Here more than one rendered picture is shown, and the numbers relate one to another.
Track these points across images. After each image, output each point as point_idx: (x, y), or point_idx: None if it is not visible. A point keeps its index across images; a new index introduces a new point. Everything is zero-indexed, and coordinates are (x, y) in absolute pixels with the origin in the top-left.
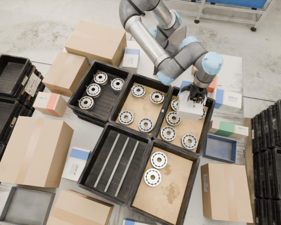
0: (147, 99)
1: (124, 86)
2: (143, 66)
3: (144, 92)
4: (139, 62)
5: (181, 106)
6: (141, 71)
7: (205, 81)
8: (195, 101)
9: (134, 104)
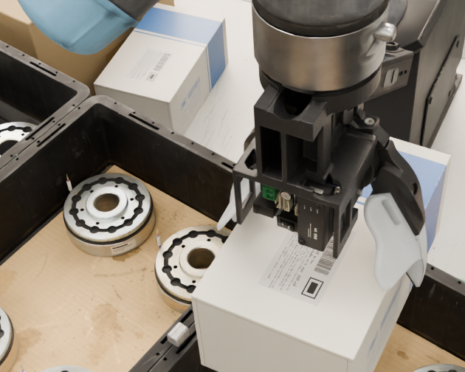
0: (150, 269)
1: (16, 156)
2: (226, 117)
3: (139, 220)
4: (215, 95)
5: (223, 271)
6: (208, 136)
7: (288, 8)
8: (293, 229)
9: (60, 280)
